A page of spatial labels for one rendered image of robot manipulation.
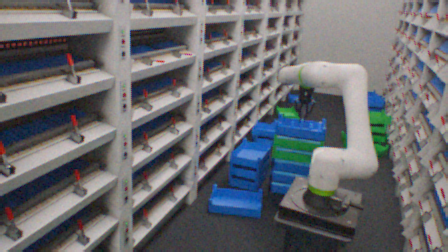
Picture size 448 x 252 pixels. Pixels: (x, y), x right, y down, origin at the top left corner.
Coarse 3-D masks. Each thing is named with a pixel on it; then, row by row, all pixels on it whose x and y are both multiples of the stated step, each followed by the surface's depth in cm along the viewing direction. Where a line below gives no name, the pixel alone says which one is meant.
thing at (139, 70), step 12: (132, 36) 169; (144, 36) 177; (156, 36) 188; (168, 36) 198; (192, 48) 195; (132, 60) 139; (168, 60) 170; (180, 60) 179; (192, 60) 194; (132, 72) 142; (144, 72) 151; (156, 72) 161
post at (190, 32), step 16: (192, 0) 188; (176, 32) 196; (192, 32) 193; (192, 64) 198; (192, 80) 200; (192, 112) 206; (192, 128) 208; (192, 144) 211; (192, 160) 215; (192, 176) 219; (192, 192) 223
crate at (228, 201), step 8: (216, 184) 233; (216, 192) 234; (224, 192) 234; (232, 192) 234; (240, 192) 233; (248, 192) 232; (256, 192) 232; (216, 200) 229; (224, 200) 230; (232, 200) 231; (240, 200) 231; (248, 200) 232; (256, 200) 233; (216, 208) 216; (224, 208) 215; (232, 208) 215; (240, 208) 214; (248, 208) 214; (256, 208) 224; (248, 216) 215; (256, 216) 215
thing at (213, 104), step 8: (216, 88) 273; (224, 88) 270; (208, 96) 251; (216, 96) 254; (224, 96) 265; (232, 96) 270; (208, 104) 243; (216, 104) 248; (224, 104) 254; (208, 112) 229; (216, 112) 242; (200, 120) 216
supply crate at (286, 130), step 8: (280, 120) 248; (288, 120) 248; (296, 120) 247; (280, 128) 231; (288, 128) 229; (296, 128) 245; (304, 128) 246; (296, 136) 230; (304, 136) 229; (312, 136) 227; (320, 136) 226
